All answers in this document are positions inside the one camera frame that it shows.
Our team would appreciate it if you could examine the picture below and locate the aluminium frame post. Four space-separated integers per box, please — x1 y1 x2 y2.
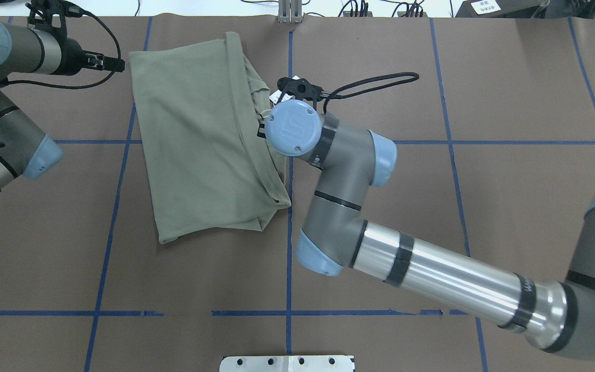
278 0 304 24

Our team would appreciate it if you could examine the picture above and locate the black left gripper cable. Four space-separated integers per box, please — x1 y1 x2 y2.
6 8 123 90

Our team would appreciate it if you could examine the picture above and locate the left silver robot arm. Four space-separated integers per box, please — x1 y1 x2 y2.
0 1 126 192

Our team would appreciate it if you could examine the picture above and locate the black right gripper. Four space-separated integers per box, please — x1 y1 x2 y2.
277 77 324 102

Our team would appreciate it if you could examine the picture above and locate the white shirt price tag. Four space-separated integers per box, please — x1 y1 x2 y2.
269 90 294 105

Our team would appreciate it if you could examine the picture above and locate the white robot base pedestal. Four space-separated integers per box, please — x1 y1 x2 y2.
219 354 356 371

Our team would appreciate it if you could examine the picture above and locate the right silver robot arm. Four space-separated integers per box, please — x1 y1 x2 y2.
258 71 595 361

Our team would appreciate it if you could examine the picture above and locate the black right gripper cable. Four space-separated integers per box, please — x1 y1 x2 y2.
320 72 420 113

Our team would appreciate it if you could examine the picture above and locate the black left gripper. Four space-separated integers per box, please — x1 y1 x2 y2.
27 1 126 76

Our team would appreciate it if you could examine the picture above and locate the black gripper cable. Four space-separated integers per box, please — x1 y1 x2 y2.
6 8 123 90
320 72 420 113

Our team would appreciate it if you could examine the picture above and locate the sage green long-sleeve shirt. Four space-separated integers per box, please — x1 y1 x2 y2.
130 32 291 243

